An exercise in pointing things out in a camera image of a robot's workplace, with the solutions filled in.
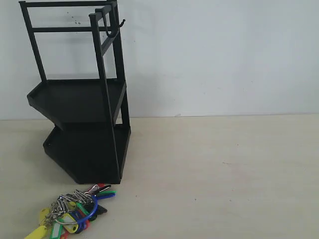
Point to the colourful key tag bunch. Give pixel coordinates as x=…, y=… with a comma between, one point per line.
x=71, y=213

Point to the black two-tier corner rack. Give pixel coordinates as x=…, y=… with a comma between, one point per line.
x=91, y=116

